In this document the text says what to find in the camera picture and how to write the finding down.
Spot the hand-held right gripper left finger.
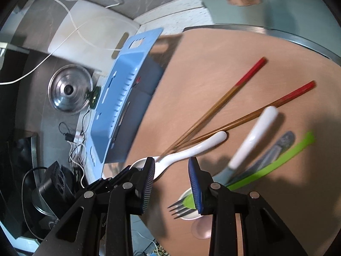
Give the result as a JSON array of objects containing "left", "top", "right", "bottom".
[{"left": 40, "top": 157, "right": 156, "bottom": 256}]

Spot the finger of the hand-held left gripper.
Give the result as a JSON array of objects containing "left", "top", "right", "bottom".
[{"left": 76, "top": 164, "right": 144, "bottom": 196}]

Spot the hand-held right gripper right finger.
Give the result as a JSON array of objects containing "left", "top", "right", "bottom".
[{"left": 188, "top": 157, "right": 304, "bottom": 256}]

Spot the metal fork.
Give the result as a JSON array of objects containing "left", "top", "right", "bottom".
[{"left": 167, "top": 131, "right": 296, "bottom": 220}]

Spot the white ceramic spoon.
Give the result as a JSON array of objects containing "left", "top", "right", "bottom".
[
  {"left": 179, "top": 106, "right": 279, "bottom": 220},
  {"left": 131, "top": 131, "right": 228, "bottom": 180}
]

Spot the green plastic spoon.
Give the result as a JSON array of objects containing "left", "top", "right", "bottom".
[{"left": 183, "top": 131, "right": 315, "bottom": 211}]

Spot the blue plastic basket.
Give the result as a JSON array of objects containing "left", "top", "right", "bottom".
[{"left": 89, "top": 27, "right": 164, "bottom": 182}]

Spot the green lid holder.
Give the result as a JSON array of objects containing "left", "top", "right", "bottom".
[{"left": 87, "top": 87, "right": 101, "bottom": 110}]

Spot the white cutting board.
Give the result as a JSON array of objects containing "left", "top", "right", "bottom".
[{"left": 48, "top": 0, "right": 142, "bottom": 68}]

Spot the thin black cable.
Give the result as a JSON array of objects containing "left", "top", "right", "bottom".
[{"left": 59, "top": 107, "right": 90, "bottom": 166}]

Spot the white power cable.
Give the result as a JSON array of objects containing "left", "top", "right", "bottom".
[{"left": 0, "top": 0, "right": 126, "bottom": 86}]

